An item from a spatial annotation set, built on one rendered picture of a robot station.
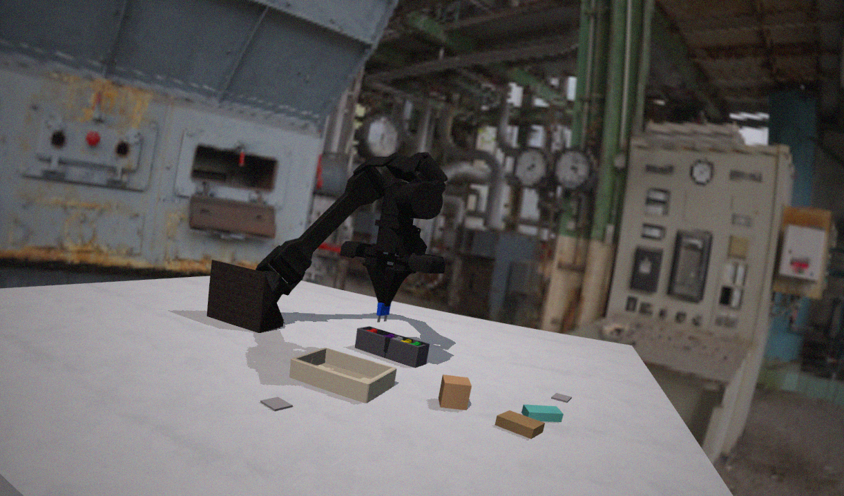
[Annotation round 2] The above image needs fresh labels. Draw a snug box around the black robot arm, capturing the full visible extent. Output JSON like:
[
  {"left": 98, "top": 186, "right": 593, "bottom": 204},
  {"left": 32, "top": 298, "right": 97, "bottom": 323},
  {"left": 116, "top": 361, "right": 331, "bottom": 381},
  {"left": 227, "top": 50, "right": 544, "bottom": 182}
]
[{"left": 256, "top": 152, "right": 448, "bottom": 302}]

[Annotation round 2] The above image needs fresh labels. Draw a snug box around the beige shallow tray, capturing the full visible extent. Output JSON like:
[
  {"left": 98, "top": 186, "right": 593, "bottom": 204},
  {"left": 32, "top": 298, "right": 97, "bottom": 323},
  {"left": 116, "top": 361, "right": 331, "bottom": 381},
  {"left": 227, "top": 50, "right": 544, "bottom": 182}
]
[{"left": 289, "top": 347, "right": 396, "bottom": 403}]

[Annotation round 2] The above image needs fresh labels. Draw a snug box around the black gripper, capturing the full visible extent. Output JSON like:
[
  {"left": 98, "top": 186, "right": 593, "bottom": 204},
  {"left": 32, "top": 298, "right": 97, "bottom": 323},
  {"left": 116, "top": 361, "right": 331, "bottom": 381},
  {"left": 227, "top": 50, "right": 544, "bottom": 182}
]
[{"left": 340, "top": 214, "right": 445, "bottom": 307}]

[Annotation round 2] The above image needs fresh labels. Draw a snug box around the brown rectangular block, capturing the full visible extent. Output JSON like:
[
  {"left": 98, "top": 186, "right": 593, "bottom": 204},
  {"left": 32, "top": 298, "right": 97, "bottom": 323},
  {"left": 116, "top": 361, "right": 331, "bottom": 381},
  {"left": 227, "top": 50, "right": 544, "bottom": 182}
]
[{"left": 495, "top": 410, "right": 545, "bottom": 439}]

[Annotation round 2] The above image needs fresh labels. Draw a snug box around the brown cube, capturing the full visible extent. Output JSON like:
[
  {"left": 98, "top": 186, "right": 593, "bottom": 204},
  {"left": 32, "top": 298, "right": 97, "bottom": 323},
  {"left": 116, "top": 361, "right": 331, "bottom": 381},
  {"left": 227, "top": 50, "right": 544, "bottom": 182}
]
[{"left": 439, "top": 374, "right": 472, "bottom": 410}]

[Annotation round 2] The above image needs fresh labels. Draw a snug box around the teal rectangular block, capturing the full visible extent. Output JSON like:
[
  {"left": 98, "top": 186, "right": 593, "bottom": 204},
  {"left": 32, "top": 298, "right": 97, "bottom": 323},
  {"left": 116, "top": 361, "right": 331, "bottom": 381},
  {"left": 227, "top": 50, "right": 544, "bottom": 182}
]
[{"left": 521, "top": 405, "right": 564, "bottom": 422}]

